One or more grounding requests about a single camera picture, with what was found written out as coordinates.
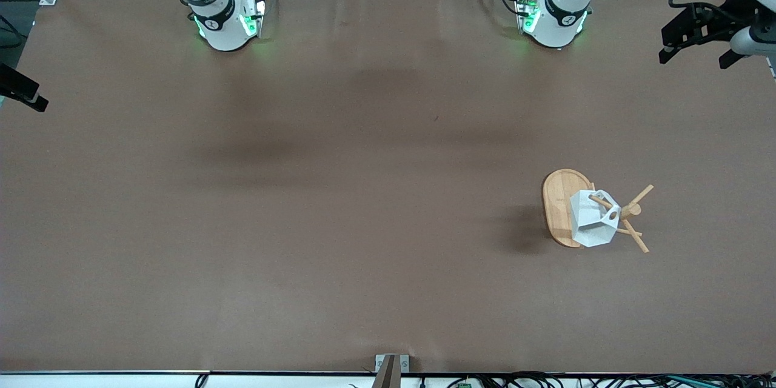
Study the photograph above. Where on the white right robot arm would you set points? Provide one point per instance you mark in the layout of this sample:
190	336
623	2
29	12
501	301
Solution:
224	24

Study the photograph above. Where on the small metal bracket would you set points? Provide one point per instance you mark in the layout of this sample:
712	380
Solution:
404	364

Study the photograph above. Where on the wooden cup rack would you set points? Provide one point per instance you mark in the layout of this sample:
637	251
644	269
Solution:
555	206

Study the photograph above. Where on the brown table cover mat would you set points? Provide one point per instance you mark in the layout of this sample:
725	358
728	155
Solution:
303	194

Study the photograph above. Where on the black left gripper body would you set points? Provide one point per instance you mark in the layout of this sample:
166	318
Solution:
714	22

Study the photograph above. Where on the white faceted cup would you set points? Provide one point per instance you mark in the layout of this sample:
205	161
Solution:
591	221

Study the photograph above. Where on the brown upright post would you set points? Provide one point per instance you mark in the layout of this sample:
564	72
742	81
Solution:
388	376

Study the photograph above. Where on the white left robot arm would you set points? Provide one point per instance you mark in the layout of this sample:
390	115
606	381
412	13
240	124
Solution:
564	18

